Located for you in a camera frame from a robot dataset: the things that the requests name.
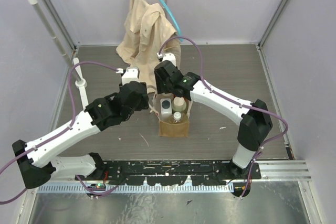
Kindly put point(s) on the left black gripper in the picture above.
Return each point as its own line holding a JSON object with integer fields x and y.
{"x": 142, "y": 98}

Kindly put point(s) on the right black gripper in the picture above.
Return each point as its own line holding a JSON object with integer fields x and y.
{"x": 160, "y": 88}

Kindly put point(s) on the brown canvas bag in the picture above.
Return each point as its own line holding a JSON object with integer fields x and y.
{"x": 166, "y": 129}

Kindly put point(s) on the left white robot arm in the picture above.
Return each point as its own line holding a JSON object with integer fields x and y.
{"x": 39, "y": 160}

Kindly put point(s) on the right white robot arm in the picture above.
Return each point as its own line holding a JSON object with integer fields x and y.
{"x": 254, "y": 122}

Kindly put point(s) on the white bottle black cap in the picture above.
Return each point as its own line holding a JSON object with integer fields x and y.
{"x": 165, "y": 109}

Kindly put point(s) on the green bottle beige cap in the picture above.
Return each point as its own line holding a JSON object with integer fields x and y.
{"x": 179, "y": 105}

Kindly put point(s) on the clear bottle white cap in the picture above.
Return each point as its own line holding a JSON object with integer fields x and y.
{"x": 177, "y": 118}

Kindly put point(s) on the beige shirt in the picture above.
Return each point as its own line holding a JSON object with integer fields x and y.
{"x": 146, "y": 29}

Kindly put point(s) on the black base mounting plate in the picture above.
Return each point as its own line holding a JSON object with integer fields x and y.
{"x": 168, "y": 173}

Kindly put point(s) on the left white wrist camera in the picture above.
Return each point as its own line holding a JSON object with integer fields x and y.
{"x": 128, "y": 75}

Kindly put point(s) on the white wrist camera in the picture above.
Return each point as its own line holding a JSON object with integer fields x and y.
{"x": 167, "y": 57}
{"x": 128, "y": 75}

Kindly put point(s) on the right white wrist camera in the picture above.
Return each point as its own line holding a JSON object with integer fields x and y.
{"x": 167, "y": 57}

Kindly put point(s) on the aluminium front rail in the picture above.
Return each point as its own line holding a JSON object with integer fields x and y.
{"x": 271, "y": 171}

